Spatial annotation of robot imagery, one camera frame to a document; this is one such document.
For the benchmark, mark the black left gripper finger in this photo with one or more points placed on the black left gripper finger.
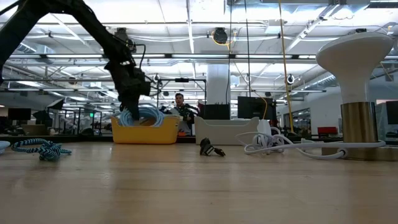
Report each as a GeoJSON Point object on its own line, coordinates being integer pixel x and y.
{"type": "Point", "coordinates": [133, 112]}

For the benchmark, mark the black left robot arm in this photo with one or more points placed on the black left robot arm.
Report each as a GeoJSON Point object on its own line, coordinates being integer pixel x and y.
{"type": "Point", "coordinates": [99, 34]}

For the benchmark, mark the yellow plastic bin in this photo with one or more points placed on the yellow plastic bin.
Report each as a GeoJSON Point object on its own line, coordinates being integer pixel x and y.
{"type": "Point", "coordinates": [143, 133]}

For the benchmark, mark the person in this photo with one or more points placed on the person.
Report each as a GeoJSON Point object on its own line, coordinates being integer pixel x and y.
{"type": "Point", "coordinates": [183, 109]}

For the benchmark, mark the grey plastic bin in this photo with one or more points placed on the grey plastic bin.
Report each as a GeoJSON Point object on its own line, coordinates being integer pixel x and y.
{"type": "Point", "coordinates": [224, 133]}

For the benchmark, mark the black monitor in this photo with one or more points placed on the black monitor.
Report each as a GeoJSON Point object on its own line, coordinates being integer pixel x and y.
{"type": "Point", "coordinates": [392, 112]}
{"type": "Point", "coordinates": [256, 107]}
{"type": "Point", "coordinates": [19, 114]}

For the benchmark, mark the red box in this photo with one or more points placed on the red box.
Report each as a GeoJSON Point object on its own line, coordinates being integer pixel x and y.
{"type": "Point", "coordinates": [327, 130]}

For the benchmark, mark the white mushroom table lamp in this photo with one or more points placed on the white mushroom table lamp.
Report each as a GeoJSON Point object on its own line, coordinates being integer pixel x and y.
{"type": "Point", "coordinates": [354, 62]}

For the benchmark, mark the black station frame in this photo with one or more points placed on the black station frame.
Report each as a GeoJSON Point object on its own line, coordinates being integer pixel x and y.
{"type": "Point", "coordinates": [182, 80]}

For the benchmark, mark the black aluminium table frame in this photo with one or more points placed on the black aluminium table frame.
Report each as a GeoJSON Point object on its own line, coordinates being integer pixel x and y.
{"type": "Point", "coordinates": [77, 139]}

